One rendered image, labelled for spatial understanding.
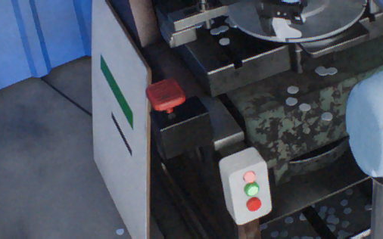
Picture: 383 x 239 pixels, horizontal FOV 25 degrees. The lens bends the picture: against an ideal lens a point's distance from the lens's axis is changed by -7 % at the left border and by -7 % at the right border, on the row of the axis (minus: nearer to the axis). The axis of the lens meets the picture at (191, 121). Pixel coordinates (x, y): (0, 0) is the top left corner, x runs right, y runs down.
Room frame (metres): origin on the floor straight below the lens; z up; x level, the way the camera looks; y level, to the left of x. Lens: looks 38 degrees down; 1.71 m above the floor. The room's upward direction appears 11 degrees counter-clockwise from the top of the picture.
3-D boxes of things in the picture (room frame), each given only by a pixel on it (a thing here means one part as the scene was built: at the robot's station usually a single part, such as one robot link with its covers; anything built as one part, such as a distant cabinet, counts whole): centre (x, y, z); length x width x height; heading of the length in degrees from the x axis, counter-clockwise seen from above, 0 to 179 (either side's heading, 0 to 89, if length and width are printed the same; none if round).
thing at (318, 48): (1.45, -0.27, 0.72); 0.25 x 0.14 x 0.14; 14
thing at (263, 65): (1.61, -0.23, 0.68); 0.45 x 0.30 x 0.06; 104
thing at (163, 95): (1.31, 0.04, 0.72); 0.07 x 0.06 x 0.08; 14
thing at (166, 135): (1.31, 0.02, 0.62); 0.10 x 0.06 x 0.20; 104
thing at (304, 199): (1.62, -0.22, 0.31); 0.43 x 0.42 x 0.01; 104
